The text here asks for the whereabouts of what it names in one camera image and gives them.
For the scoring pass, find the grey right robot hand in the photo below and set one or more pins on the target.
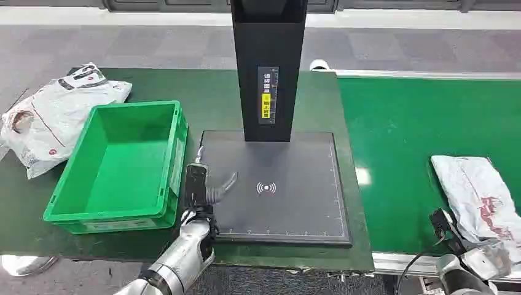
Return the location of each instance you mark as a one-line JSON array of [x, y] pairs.
[[445, 230]]

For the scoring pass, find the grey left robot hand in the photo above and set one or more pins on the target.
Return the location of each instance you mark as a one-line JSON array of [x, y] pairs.
[[196, 183]]

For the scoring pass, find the grey parcel bag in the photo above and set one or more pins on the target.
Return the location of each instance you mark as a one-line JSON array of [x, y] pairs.
[[476, 191]]

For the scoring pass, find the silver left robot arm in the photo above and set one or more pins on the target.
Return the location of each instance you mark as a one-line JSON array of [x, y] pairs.
[[183, 256]]

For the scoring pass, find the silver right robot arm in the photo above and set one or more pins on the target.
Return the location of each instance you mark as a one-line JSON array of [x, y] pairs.
[[484, 260]]

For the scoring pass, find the green plastic crate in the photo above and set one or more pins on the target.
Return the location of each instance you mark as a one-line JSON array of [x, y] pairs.
[[118, 163]]

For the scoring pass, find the green conveyor belt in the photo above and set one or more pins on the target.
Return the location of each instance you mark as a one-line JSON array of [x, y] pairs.
[[407, 134]]

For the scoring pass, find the black and yellow label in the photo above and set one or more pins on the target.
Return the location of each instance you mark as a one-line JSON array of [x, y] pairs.
[[268, 95]]

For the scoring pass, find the black scanner column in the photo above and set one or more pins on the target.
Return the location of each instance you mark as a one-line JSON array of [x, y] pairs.
[[248, 81]]

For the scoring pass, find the white parcel bag black print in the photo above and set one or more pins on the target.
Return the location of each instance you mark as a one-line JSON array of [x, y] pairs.
[[61, 118]]

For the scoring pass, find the white conveyor roller end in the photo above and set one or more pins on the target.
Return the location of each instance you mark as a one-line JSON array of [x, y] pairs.
[[319, 64]]

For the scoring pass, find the black scanner base plate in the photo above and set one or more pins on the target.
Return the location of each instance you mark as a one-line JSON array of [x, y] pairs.
[[293, 203]]

